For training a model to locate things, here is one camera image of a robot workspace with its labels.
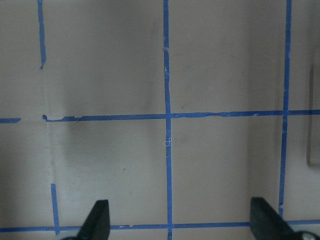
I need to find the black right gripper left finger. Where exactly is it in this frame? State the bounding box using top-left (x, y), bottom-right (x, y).
top-left (76, 199), bottom-right (111, 240)

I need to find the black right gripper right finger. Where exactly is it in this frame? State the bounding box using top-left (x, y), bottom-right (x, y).
top-left (249, 197), bottom-right (303, 240)

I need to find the wire mesh shelf rack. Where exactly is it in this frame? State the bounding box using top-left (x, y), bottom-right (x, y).
top-left (306, 63), bottom-right (320, 169)

